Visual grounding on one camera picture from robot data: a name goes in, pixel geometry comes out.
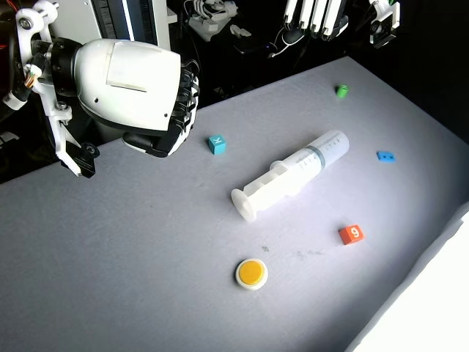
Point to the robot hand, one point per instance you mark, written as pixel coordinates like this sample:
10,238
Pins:
315,16
128,84

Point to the large clear plastic syringe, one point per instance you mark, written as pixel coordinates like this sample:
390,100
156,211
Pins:
311,157

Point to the small white plastic piece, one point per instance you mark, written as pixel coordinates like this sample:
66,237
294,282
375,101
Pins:
240,31

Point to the green cylinder block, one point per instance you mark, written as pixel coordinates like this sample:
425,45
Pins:
342,91

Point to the heap of white plastic parts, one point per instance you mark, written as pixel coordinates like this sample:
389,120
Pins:
210,22

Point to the blue letter K cube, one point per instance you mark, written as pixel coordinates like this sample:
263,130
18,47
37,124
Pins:
217,144

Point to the grey table cloth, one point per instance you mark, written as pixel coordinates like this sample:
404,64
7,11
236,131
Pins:
146,238

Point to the blue flat block with holes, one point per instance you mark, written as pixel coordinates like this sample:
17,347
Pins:
386,156

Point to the orange number cube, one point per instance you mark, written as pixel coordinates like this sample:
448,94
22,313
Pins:
351,235

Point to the yellow button with white rim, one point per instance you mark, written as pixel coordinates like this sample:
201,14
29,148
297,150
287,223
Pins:
251,273

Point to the white foam board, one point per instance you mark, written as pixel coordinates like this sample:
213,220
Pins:
432,300

